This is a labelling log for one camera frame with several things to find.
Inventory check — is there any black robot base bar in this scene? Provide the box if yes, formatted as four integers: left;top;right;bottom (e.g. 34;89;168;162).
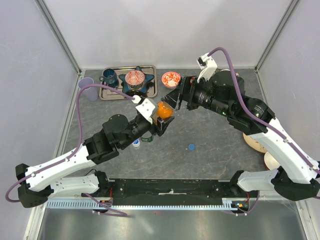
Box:
96;178;256;206

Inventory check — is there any blue star-shaped dish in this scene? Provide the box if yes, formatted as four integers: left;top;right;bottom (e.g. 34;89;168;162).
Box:
118;66;155;96

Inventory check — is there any orange juice bottle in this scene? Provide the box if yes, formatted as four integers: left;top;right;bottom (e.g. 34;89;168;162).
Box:
153;101;174;121

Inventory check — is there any red patterned bowl on star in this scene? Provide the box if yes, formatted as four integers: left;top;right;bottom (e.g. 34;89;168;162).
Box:
124;70;146;89

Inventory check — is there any dark blue mug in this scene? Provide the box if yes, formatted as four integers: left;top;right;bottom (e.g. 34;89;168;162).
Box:
99;68;119;88

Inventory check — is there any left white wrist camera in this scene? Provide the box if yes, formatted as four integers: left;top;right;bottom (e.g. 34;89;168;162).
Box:
132;95;158;124

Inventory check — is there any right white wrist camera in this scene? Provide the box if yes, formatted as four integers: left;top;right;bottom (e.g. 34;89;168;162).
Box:
196;53;218;83

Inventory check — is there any clear bottle blue-white cap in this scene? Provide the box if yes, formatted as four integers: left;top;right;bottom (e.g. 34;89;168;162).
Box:
132;139;141;149

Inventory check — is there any green label clear bottle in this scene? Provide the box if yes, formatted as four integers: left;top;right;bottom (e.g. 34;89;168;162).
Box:
140;132;154;143

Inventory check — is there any beige bird plate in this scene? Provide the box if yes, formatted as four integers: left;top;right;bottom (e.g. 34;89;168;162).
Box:
242;133;267;154

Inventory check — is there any white slotted cable duct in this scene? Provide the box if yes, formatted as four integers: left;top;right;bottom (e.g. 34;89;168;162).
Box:
46;199;249;211

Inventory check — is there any orange floral bowl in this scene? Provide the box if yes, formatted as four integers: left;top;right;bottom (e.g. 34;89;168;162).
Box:
161;71;181;89

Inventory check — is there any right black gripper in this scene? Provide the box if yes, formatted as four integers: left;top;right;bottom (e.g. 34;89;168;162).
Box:
161;74;233;118

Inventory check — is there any lilac plastic cup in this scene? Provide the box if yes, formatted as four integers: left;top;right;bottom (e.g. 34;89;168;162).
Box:
78;77;99;102

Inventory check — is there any blue bottle cap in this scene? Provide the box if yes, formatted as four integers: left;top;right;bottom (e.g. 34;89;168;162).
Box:
188;143;196;151

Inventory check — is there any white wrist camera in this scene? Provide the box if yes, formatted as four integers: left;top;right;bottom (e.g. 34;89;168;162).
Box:
196;53;218;83
132;95;158;124

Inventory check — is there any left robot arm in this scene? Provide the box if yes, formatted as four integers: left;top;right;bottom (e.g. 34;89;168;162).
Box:
15;113;174;208

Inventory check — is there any white bowl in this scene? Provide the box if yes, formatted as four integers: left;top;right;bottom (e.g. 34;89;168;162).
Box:
263;152;281;170

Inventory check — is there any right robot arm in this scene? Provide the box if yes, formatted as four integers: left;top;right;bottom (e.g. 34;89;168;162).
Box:
161;70;320;201

